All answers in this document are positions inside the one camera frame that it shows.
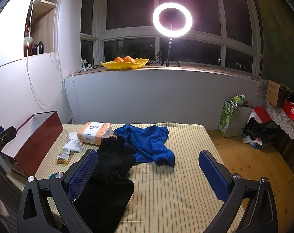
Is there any red box on shelf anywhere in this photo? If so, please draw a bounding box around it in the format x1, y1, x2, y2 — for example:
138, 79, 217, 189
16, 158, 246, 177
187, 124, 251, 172
283, 100, 294, 121

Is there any white power strip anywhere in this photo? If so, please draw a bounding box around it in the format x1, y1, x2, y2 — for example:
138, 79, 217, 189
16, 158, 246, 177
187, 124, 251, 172
82, 59, 92, 68

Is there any dark bottle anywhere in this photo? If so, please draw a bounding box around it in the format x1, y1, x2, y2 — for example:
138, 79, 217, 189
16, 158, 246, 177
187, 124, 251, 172
37, 41, 44, 54
32, 44, 37, 55

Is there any white paper pouch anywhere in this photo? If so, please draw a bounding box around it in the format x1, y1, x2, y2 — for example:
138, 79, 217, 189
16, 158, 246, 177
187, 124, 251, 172
63, 132, 83, 153

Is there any left orange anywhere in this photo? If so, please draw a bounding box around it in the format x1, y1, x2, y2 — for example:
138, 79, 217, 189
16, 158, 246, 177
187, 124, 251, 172
114, 57, 124, 62

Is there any pile of clothes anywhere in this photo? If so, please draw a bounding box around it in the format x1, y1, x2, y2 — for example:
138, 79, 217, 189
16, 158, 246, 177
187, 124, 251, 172
242, 106, 282, 149

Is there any brown cardboard sign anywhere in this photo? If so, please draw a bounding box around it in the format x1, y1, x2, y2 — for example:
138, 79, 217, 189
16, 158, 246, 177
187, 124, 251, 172
266, 80, 280, 106

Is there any ring light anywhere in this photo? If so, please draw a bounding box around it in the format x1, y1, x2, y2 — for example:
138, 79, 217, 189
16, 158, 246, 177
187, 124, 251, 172
152, 2, 193, 38

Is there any yellow leaf fruit plate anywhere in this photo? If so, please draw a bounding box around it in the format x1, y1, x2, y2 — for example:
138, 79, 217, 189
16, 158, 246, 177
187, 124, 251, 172
101, 58, 149, 70

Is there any lace table cover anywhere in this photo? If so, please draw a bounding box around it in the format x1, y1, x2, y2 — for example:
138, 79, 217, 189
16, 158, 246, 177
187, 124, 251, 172
262, 100, 294, 141

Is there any small snack wrapper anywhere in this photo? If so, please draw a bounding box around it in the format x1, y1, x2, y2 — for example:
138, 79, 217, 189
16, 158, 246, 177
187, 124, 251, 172
56, 150, 71, 165

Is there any right orange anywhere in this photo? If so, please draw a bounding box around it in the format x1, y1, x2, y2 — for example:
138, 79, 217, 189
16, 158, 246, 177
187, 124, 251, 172
123, 56, 135, 63

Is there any red white ceramic vase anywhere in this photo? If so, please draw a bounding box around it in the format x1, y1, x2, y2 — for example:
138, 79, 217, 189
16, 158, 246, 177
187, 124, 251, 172
24, 20, 34, 57

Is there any blue terry towel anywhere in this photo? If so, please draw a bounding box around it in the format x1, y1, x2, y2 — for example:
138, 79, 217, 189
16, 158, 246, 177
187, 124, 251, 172
114, 124, 175, 167

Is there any orange white tissue pack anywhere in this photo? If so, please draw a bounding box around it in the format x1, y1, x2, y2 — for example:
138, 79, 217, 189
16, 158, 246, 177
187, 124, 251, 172
77, 122, 113, 146

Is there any black knit glove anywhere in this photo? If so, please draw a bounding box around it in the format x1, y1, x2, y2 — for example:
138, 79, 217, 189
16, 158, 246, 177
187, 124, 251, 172
73, 136, 136, 232

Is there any dark red storage box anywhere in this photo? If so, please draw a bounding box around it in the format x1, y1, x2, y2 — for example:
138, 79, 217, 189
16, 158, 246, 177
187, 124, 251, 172
0, 111, 63, 177

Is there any orange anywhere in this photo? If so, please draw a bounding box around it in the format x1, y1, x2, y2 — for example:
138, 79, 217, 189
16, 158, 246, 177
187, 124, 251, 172
123, 56, 135, 63
114, 57, 124, 62

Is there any striped yellow tablecloth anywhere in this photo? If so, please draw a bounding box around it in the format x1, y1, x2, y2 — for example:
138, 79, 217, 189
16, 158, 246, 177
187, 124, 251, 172
33, 122, 246, 233

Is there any white hanging cable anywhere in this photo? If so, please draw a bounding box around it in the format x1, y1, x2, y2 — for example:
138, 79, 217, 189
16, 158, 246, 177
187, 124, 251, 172
24, 0, 83, 108

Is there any green white cardboard box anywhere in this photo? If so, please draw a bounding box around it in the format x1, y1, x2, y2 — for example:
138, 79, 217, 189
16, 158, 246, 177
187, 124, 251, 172
218, 94, 251, 137

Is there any black tripod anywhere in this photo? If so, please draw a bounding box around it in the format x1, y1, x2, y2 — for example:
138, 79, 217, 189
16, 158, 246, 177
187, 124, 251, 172
161, 38, 180, 67

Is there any teal collapsible funnel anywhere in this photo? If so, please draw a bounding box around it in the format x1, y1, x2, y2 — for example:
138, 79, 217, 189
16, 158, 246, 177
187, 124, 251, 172
49, 173, 56, 179

